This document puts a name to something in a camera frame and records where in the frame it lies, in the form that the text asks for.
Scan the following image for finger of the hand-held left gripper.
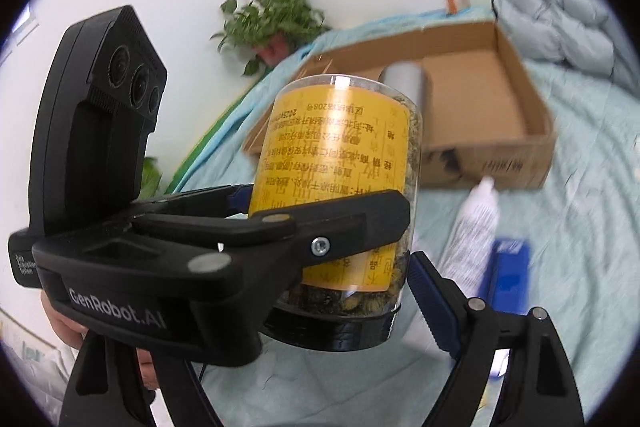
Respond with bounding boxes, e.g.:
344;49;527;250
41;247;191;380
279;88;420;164
131;188;412;308
132;183;253;220

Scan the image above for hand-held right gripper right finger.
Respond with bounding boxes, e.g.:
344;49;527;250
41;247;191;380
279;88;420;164
407;251;586;427

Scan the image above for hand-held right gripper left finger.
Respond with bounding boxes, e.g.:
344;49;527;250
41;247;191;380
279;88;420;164
60;332;223;427

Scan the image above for yellow label jar black lid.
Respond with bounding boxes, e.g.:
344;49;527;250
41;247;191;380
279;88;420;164
248;74;423;352

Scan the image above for blue stapler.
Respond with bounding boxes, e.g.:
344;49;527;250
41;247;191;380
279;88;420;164
477;237;532;315

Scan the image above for white tube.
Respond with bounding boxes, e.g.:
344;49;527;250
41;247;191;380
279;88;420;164
439;177;501;298

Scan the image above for silver metal tin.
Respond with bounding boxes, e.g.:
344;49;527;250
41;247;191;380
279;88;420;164
377;62;434;120

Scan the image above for brown cardboard box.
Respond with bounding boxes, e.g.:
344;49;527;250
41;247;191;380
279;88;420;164
242;19;558;190

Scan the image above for person's left hand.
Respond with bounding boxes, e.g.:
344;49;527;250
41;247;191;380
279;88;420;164
41;294;160;392

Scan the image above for large leafy plant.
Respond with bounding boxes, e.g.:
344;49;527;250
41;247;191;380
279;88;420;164
142;157;163;200

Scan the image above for green cloth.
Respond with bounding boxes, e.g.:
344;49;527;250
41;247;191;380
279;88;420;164
167;87;256;192

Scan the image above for light blue blanket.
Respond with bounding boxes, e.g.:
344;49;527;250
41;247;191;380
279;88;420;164
150;4;640;427

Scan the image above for small potted plant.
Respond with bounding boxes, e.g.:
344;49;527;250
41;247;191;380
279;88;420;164
212;0;333;78

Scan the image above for pale blue quilt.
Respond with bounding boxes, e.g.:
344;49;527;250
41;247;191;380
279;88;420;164
491;0;640;102

